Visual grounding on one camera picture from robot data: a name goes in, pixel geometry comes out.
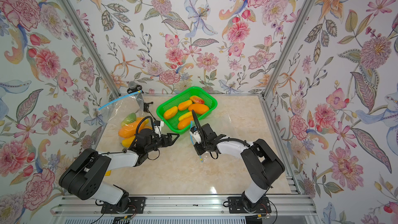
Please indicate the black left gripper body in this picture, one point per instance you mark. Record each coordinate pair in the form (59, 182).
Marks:
(161, 143)

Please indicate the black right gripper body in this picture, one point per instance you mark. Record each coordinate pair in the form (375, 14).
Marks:
(202, 147)

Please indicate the orange mango back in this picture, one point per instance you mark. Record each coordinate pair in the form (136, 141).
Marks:
(184, 105)

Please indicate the large orange mango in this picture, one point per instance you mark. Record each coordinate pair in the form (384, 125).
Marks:
(128, 130)

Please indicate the green mango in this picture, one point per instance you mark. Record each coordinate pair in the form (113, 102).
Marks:
(129, 119)

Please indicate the clear zip-top bag blue zipper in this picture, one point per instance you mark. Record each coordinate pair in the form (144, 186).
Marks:
(122, 118)

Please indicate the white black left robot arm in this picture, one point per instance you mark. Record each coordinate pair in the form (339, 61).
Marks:
(84, 177)

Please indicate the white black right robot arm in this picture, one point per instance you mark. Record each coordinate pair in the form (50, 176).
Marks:
(262, 163)

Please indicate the yellow crumpled mango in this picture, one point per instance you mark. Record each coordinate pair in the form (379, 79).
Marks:
(185, 116)

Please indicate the orange mango front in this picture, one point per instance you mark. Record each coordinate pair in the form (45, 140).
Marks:
(199, 109)

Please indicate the red yellow mango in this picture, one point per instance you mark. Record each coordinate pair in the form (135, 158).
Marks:
(197, 100)

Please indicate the green plastic basket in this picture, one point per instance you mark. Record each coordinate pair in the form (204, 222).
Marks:
(173, 123)

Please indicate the black tripod microphone stand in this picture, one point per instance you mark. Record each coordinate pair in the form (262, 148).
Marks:
(146, 108)

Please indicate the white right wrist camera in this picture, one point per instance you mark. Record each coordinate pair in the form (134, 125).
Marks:
(195, 136)

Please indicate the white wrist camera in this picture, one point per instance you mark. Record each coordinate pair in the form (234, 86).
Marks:
(195, 136)
(157, 127)

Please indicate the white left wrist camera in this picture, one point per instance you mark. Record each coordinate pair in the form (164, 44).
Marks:
(157, 127)

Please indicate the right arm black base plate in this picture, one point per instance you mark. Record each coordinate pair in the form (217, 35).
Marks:
(242, 205)

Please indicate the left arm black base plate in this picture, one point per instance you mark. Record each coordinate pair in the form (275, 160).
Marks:
(131, 205)

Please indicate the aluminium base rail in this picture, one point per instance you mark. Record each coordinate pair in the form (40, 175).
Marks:
(187, 205)

